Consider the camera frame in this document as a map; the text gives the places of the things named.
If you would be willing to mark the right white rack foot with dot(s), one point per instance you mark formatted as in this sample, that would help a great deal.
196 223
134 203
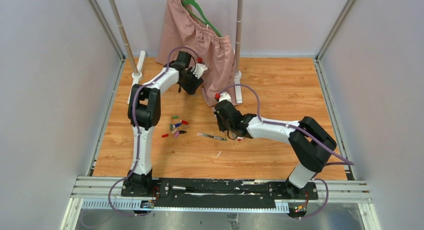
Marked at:
238 91

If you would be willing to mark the grey pen lying apart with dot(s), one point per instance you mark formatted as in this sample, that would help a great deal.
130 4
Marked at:
212 136

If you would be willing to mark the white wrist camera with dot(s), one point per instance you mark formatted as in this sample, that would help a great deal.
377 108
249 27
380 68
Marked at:
200 68
223 96

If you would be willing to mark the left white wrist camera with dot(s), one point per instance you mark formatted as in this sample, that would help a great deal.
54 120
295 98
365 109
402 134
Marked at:
200 68

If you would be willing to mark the left rack pole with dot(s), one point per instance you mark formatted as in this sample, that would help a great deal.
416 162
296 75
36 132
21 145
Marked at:
121 28

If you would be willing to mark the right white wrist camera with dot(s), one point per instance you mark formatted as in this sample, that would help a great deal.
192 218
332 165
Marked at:
223 96

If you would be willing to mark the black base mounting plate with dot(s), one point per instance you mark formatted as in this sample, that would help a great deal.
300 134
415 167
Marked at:
227 194

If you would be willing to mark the white rack foot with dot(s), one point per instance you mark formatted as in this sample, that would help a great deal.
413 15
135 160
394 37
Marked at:
238 91
137 69

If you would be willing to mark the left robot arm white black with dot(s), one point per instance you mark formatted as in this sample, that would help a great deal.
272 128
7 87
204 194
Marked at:
144 112

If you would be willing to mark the left white rack foot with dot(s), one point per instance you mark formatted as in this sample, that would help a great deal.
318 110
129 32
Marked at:
137 69

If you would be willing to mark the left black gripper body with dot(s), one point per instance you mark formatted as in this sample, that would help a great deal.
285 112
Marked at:
190 82

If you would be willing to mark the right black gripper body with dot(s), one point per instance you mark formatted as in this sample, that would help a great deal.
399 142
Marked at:
223 125

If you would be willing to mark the right rack pole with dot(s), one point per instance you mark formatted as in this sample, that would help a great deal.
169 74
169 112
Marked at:
237 50

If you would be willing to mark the rack pole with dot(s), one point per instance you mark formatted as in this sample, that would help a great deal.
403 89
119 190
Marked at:
121 28
237 50

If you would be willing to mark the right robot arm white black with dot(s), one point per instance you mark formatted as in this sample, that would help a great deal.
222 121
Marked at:
311 144

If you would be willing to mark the pink cloth shorts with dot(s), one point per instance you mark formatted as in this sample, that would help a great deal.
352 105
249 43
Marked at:
181 29

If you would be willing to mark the aluminium frame rail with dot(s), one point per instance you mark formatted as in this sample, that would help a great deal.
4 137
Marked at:
105 192

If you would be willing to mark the green clothes hanger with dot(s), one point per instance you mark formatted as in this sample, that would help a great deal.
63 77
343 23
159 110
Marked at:
202 18

